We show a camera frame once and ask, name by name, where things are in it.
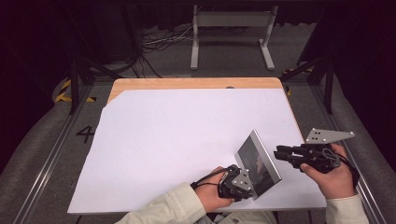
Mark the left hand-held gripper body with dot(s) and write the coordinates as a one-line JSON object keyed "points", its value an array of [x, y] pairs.
{"points": [[232, 186]]}

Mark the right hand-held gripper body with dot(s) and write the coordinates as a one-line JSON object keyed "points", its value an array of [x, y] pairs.
{"points": [[311, 154]]}

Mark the silver tablet with black screen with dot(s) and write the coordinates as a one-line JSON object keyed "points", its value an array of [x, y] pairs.
{"points": [[260, 163]]}

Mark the person's left hand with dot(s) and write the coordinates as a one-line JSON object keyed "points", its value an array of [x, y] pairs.
{"points": [[208, 196]]}

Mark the person's right hand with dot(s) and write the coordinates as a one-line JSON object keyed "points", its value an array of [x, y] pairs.
{"points": [[336, 183]]}

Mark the black tripod stand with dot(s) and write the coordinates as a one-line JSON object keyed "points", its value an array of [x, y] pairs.
{"points": [[74, 87], [329, 90]]}

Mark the white paper sheet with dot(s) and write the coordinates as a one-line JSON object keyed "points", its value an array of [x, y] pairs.
{"points": [[171, 140]]}

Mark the wooden table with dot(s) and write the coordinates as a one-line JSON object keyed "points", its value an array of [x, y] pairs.
{"points": [[186, 83]]}

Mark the white metal stand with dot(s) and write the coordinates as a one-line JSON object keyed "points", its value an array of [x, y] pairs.
{"points": [[232, 19]]}

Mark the yellow black floor tape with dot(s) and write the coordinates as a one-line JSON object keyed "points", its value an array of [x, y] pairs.
{"points": [[63, 88]]}

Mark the aluminium floor rail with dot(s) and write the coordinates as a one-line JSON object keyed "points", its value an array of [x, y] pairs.
{"points": [[371, 202], [58, 146]]}

